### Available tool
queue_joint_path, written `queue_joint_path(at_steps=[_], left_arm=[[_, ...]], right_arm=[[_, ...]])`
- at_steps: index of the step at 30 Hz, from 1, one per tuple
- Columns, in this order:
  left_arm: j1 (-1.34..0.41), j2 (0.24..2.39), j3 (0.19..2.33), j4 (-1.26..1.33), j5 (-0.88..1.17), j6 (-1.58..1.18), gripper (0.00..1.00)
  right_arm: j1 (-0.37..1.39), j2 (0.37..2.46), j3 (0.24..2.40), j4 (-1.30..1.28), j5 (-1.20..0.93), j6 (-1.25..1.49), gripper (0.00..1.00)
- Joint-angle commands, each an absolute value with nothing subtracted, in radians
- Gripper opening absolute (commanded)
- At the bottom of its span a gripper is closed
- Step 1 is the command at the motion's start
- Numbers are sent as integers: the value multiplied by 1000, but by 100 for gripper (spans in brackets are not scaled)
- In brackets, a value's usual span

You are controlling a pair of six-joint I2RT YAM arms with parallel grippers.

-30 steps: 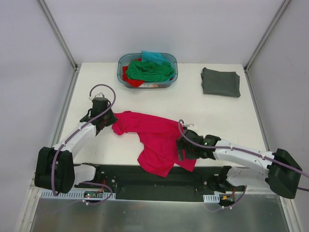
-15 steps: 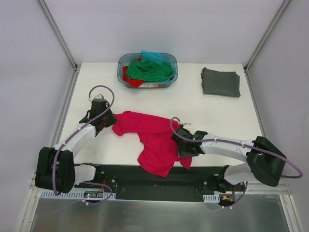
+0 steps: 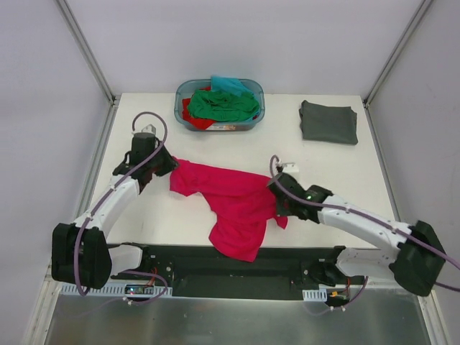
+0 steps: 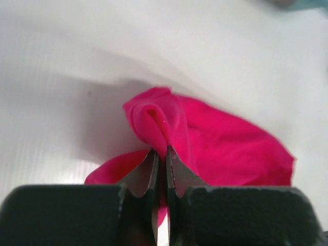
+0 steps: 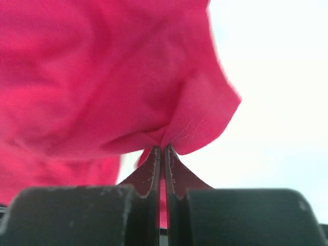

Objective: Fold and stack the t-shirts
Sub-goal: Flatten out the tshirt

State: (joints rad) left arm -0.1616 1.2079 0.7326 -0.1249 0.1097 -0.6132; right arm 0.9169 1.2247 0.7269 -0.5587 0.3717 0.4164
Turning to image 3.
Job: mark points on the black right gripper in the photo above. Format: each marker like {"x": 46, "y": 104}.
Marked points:
{"x": 282, "y": 204}

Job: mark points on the white cable duct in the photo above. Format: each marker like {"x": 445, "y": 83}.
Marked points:
{"x": 319, "y": 295}
{"x": 130, "y": 291}

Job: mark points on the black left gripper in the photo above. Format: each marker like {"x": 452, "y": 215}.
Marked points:
{"x": 164, "y": 162}

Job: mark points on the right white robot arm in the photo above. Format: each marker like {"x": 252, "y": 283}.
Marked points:
{"x": 409, "y": 254}

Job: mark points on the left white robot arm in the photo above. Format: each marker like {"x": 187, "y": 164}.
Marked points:
{"x": 80, "y": 252}

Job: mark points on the left white cable duct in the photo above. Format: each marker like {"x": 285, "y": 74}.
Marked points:
{"x": 130, "y": 291}

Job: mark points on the magenta pink t shirt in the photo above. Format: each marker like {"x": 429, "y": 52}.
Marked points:
{"x": 242, "y": 202}

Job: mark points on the left aluminium frame post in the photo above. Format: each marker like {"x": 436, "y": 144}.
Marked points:
{"x": 85, "y": 49}

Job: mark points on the right aluminium frame post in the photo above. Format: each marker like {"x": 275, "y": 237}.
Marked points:
{"x": 415, "y": 21}

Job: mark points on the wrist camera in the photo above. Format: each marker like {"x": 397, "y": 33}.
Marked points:
{"x": 289, "y": 168}
{"x": 150, "y": 128}

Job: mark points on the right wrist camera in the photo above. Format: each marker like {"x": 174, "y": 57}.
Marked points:
{"x": 289, "y": 168}

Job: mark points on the blue plastic laundry bin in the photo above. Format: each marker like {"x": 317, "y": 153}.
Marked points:
{"x": 198, "y": 108}

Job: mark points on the folded grey t shirt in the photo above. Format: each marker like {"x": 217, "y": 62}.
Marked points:
{"x": 332, "y": 124}

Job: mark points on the dark red t shirt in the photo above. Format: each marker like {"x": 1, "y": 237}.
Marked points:
{"x": 196, "y": 120}

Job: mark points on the green t shirt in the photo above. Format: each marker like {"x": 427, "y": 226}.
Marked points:
{"x": 223, "y": 106}

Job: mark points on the right white cable duct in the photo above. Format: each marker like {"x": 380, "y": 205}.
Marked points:
{"x": 319, "y": 295}

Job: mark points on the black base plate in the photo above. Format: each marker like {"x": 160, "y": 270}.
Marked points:
{"x": 203, "y": 272}

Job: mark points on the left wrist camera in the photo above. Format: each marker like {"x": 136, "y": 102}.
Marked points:
{"x": 150, "y": 128}

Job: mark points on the aluminium frame post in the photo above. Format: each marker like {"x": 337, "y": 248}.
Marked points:
{"x": 415, "y": 21}
{"x": 85, "y": 49}

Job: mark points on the teal t shirt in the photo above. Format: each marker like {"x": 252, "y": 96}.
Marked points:
{"x": 229, "y": 85}

